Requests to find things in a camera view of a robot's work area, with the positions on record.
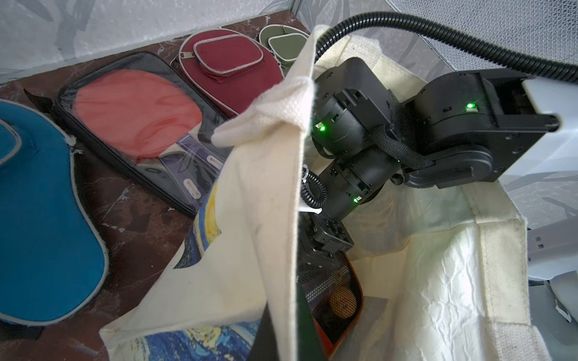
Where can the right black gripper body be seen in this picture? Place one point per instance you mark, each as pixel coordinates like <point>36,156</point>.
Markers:
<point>351,103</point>

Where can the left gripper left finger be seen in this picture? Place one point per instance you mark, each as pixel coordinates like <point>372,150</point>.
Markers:
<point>265,344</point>

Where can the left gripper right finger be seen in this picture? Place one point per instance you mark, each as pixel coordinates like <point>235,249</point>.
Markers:
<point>309,346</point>

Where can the olive green paddle case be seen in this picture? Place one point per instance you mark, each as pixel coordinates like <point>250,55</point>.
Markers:
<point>284,42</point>

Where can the maroon paddle case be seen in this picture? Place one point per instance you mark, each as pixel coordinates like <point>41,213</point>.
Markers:
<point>230,68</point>

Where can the cream canvas tote bag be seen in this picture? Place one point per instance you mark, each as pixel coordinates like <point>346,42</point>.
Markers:
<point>444,272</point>

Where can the clear case red paddle set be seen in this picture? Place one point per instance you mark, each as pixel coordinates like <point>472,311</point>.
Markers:
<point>143,119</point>

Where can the blue paddle case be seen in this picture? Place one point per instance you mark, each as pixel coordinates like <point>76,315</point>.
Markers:
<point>53,259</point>

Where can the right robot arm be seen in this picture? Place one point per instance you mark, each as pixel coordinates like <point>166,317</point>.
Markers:
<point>519,117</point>

